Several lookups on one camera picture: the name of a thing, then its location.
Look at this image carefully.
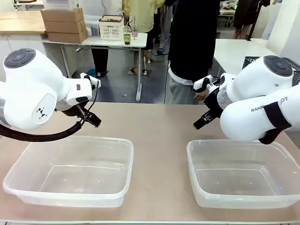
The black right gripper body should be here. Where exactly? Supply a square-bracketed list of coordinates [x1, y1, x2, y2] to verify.
[202, 87, 224, 123]

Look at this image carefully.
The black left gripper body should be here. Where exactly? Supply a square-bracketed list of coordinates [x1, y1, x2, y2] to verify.
[55, 104, 94, 123]

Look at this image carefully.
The dark woven plastic basket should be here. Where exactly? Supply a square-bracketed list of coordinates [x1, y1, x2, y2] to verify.
[243, 55, 300, 88]

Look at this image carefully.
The clear plastic bin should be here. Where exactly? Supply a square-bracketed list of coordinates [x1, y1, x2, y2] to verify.
[186, 139, 300, 209]
[2, 135, 135, 209]

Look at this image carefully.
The white slotted plastic basket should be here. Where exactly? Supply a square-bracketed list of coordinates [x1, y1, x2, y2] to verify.
[97, 15, 125, 41]

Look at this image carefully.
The person's left hand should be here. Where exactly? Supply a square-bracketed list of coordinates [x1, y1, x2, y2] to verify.
[194, 90, 208, 101]

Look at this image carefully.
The white side table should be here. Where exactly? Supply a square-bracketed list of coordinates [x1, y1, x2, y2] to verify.
[212, 38, 285, 79]

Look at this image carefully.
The person in white coat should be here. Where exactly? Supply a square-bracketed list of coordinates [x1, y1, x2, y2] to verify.
[90, 0, 125, 78]

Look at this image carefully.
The person in black top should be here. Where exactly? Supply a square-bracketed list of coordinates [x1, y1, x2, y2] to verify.
[167, 0, 217, 105]

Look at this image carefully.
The brown cardboard box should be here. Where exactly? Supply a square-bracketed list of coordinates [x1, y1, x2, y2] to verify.
[46, 29, 89, 44]
[43, 18, 86, 34]
[40, 7, 85, 23]

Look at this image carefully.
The white desk with metal legs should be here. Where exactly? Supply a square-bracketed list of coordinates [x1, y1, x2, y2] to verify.
[42, 32, 149, 103]

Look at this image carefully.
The white cabinet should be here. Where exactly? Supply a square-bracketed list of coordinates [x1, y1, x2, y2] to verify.
[0, 32, 78, 83]

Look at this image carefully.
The black upright pole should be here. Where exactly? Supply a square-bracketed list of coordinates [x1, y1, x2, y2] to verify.
[245, 13, 259, 40]

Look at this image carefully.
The translucent storage box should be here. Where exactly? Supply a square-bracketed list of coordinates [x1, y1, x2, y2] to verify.
[84, 15, 102, 38]

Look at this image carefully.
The person in grey trousers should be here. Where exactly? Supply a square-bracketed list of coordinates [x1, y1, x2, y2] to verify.
[152, 0, 172, 56]

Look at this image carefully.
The plastic cup with brown drink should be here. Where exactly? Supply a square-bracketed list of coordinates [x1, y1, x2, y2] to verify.
[123, 25, 132, 45]

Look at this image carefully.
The person in dark jacket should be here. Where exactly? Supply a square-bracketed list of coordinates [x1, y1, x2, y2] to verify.
[233, 0, 270, 39]

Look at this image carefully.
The cluttered background desk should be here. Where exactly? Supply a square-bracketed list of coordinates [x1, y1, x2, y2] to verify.
[218, 0, 238, 16]

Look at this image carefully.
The plastic cup with purple drink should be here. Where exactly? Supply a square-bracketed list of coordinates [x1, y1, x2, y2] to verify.
[131, 16, 140, 40]

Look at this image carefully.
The wooden counter top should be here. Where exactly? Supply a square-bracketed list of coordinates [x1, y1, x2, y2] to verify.
[0, 10, 47, 35]

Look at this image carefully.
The person in yellow top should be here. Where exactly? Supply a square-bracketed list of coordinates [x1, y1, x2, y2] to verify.
[123, 0, 165, 76]

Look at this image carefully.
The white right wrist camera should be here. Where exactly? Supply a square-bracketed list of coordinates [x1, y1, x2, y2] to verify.
[193, 74, 221, 91]

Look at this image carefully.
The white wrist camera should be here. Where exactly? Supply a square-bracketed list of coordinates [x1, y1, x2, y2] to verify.
[193, 74, 221, 91]
[80, 73, 102, 89]

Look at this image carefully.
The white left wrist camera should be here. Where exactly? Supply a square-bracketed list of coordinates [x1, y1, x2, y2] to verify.
[80, 73, 102, 89]

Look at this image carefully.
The black sleeved left arm cable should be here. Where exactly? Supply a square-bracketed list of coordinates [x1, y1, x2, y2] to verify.
[0, 120, 85, 143]

